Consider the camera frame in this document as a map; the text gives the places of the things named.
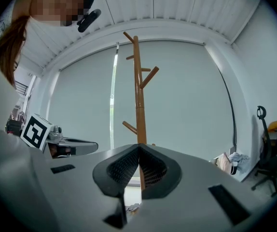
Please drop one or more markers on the brown wooden coat rack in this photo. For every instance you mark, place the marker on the brown wooden coat rack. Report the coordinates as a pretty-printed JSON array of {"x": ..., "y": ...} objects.
[{"x": 139, "y": 93}]

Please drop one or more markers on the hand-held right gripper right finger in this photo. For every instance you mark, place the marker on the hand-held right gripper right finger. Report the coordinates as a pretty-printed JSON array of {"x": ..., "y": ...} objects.
[{"x": 189, "y": 197}]

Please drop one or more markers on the person's head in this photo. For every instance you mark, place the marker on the person's head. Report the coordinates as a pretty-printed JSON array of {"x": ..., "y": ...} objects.
[{"x": 59, "y": 4}]

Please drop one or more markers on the black office chair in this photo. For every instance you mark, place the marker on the black office chair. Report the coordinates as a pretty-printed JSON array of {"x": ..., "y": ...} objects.
[{"x": 271, "y": 158}]

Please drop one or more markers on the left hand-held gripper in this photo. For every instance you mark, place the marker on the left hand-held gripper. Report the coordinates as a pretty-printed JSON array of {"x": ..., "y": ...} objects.
[{"x": 36, "y": 132}]

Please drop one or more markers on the black stair railing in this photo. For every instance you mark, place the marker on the black stair railing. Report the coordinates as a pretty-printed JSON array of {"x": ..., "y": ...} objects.
[{"x": 21, "y": 87}]

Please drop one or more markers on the white roller blind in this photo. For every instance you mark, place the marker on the white roller blind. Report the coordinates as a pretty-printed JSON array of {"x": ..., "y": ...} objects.
[
  {"x": 80, "y": 100},
  {"x": 189, "y": 93}
]

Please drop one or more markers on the cream bag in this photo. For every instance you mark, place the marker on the cream bag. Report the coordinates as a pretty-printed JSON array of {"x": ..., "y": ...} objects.
[{"x": 225, "y": 163}]

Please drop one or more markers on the black head-worn camera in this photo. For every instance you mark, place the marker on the black head-worn camera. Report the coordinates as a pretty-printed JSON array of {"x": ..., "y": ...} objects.
[{"x": 89, "y": 18}]

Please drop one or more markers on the light blue cloth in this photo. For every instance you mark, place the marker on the light blue cloth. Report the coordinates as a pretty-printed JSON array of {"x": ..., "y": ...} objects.
[{"x": 241, "y": 159}]

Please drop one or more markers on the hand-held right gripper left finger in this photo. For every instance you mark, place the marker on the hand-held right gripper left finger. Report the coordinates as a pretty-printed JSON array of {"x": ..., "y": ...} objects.
[{"x": 80, "y": 197}]

